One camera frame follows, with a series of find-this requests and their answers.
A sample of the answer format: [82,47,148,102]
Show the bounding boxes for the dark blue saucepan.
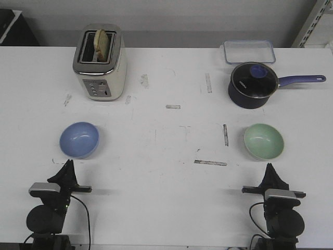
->
[228,62,326,109]

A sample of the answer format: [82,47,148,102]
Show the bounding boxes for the blue bowl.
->
[59,122,100,159]

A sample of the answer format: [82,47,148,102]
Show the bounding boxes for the cream and steel toaster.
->
[72,23,127,101]

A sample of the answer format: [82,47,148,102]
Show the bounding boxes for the black box in corner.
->
[1,9,40,46]

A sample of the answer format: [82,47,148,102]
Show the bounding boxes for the grey metal shelf upright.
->
[291,1,332,49]

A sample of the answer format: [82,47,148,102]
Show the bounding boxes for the toast slice in toaster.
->
[94,29,109,62]

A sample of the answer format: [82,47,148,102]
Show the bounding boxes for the green bowl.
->
[244,123,285,160]

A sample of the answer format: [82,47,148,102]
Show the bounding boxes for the glass lid with blue knob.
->
[231,62,278,98]

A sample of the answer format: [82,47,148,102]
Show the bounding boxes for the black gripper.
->
[241,163,306,206]
[47,159,92,208]

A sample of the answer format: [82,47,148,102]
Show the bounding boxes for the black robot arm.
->
[26,159,92,249]
[241,163,306,249]

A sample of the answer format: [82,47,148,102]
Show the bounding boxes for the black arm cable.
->
[248,202,268,248]
[69,194,92,247]

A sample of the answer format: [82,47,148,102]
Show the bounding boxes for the clear container with blue rim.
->
[220,40,276,65]

